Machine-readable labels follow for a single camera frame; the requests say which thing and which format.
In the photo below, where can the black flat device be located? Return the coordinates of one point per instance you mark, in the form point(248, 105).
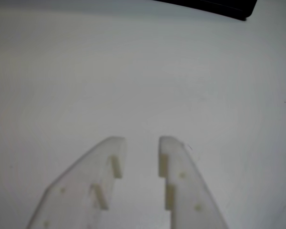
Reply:
point(228, 7)

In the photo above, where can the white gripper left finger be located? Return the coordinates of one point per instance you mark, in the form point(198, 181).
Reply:
point(74, 190)

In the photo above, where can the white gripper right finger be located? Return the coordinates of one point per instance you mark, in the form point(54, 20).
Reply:
point(188, 190)

